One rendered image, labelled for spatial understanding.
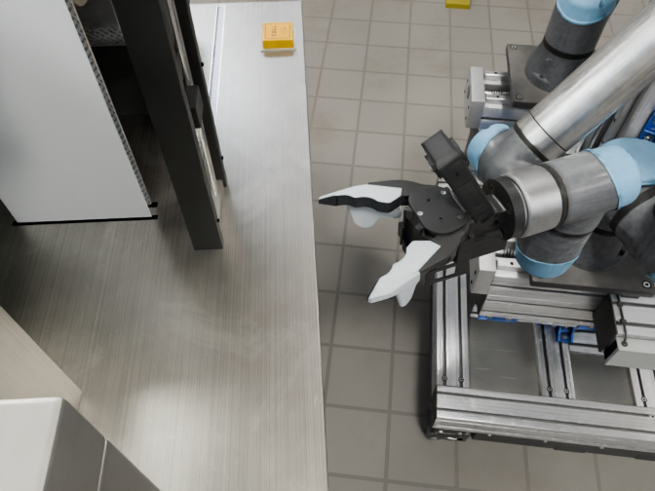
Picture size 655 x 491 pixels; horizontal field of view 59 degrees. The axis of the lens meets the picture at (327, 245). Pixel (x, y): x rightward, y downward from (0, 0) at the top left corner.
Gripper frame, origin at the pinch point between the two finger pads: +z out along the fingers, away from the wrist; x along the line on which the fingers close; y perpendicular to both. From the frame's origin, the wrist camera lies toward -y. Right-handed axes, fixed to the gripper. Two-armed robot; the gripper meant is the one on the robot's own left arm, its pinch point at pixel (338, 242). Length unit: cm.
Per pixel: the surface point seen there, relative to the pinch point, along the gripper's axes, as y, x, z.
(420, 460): 122, 18, -28
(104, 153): 11.5, 41.5, 24.5
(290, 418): 34.0, 0.0, 8.5
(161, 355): 31.8, 15.8, 24.4
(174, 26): -8.1, 37.1, 9.3
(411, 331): 117, 57, -42
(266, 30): 20, 86, -13
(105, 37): 0, 57, 20
